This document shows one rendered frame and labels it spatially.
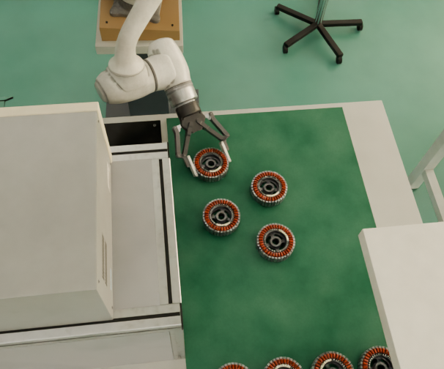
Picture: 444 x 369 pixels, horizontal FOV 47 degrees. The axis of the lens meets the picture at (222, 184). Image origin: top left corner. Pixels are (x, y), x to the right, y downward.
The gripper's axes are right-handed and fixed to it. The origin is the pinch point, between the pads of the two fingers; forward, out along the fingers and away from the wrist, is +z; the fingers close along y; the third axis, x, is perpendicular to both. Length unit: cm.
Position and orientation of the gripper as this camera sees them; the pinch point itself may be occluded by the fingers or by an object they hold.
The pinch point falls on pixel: (210, 164)
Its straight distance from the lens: 161.5
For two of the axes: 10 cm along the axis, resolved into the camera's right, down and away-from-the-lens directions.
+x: 2.8, -0.3, -9.6
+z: 3.8, 9.2, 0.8
